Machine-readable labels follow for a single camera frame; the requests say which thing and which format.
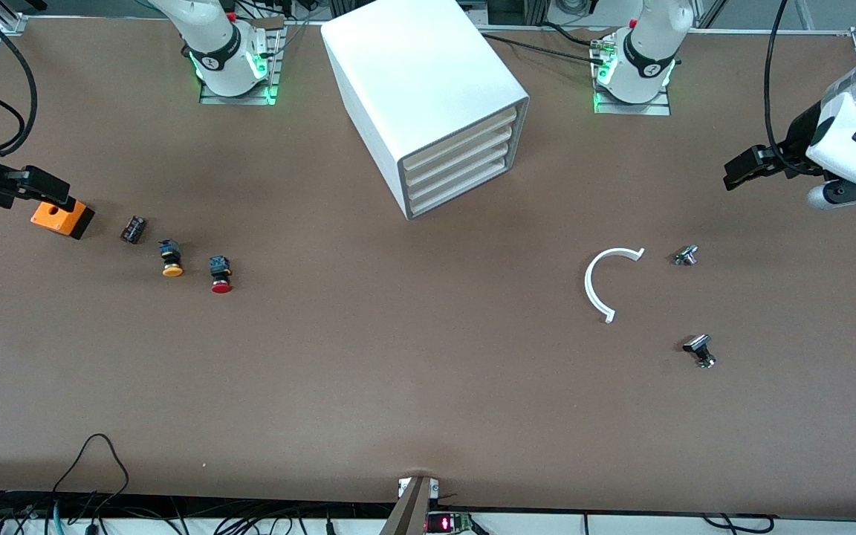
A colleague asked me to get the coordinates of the orange box part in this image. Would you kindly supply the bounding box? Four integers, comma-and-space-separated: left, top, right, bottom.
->
30, 198, 96, 241

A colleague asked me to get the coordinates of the device with red display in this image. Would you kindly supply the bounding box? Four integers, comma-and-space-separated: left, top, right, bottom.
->
426, 511, 475, 535

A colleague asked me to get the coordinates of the white plastic drawer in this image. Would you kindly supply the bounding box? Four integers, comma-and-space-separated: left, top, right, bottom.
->
405, 125, 516, 189
408, 158, 510, 218
406, 141, 512, 204
403, 106, 521, 174

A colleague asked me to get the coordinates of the thin black looped cable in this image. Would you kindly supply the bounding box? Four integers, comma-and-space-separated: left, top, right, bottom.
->
52, 433, 131, 515

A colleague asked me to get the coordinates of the metal T-bolt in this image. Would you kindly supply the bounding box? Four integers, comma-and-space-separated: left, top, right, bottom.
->
682, 334, 717, 370

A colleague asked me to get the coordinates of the red push button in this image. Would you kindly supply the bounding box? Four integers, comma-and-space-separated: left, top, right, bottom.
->
208, 255, 234, 295

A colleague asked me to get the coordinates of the white drawer cabinet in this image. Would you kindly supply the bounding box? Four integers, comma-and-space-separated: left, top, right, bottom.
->
320, 0, 531, 221

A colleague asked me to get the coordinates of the white plastic arc piece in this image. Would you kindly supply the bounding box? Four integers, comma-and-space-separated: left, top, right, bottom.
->
583, 247, 646, 325

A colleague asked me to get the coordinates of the grey metal camera mount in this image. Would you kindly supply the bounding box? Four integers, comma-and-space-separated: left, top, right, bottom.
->
379, 476, 441, 535

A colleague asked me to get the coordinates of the yellow push button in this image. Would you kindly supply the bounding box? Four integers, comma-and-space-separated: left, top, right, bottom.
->
158, 239, 186, 279

